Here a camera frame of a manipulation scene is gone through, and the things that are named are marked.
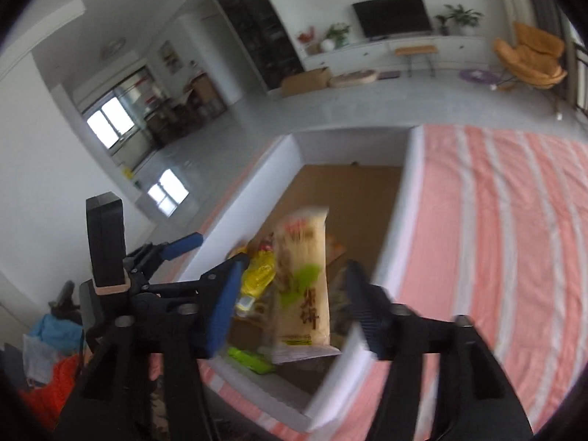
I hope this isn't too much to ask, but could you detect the cream green pastry packet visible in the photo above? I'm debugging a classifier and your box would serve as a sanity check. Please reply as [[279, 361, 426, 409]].
[[270, 207, 340, 365]]

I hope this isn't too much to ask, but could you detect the yellow snack bag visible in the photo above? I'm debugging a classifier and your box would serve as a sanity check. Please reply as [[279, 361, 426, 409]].
[[227, 237, 276, 313]]

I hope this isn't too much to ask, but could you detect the green snack packet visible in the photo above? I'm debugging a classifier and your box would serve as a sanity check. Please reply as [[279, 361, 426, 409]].
[[227, 347, 275, 375]]

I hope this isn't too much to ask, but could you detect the blue cloth pile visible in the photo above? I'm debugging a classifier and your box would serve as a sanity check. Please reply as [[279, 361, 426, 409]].
[[29, 313, 83, 356]]

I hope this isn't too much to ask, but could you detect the orange cloth pile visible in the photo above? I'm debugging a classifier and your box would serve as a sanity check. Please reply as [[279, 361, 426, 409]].
[[19, 354, 84, 432]]

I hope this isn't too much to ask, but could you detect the striped red white tablecloth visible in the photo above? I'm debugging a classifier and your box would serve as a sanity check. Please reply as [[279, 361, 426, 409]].
[[150, 123, 588, 441]]

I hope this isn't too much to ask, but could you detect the white cardboard box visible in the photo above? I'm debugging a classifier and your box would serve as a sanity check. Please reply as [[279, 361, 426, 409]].
[[179, 126, 424, 440]]

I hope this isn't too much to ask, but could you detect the brown cardboard box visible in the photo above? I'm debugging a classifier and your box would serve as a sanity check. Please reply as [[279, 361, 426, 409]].
[[281, 68, 333, 98]]

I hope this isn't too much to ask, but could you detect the dark display cabinet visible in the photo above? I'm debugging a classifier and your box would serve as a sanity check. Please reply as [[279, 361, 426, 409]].
[[216, 0, 303, 91]]

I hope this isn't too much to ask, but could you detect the red flower vase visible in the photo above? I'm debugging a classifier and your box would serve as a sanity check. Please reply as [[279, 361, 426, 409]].
[[296, 26, 321, 56]]

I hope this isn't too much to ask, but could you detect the round beige floor cushion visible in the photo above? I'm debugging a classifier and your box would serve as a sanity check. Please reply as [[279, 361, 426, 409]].
[[329, 70, 379, 89]]

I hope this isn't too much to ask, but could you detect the green potted plant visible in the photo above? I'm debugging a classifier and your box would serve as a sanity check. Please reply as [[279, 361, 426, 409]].
[[326, 22, 351, 49]]

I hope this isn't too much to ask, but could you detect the small wooden side table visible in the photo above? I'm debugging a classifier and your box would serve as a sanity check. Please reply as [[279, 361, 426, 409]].
[[394, 45, 438, 77]]

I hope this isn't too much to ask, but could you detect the purple round floor mat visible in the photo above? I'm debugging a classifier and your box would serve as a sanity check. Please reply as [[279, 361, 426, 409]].
[[458, 69, 499, 86]]

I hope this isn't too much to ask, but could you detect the black flat television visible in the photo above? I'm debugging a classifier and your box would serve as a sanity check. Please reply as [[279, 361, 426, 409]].
[[352, 0, 433, 40]]

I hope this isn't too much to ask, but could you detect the white tv cabinet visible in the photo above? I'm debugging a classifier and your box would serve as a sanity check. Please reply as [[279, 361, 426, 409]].
[[302, 36, 495, 75]]

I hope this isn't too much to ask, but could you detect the orange lounge chair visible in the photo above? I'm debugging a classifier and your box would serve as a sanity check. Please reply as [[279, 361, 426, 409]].
[[492, 22, 567, 90]]

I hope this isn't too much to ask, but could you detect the small dark potted plant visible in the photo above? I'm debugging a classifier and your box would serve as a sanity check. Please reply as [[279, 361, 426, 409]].
[[434, 14, 451, 36]]

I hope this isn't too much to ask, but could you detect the leafy plant white vase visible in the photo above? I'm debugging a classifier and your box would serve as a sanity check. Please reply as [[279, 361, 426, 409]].
[[445, 4, 484, 37]]

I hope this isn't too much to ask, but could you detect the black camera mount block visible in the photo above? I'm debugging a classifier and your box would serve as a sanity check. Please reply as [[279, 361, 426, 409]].
[[86, 192, 130, 296]]

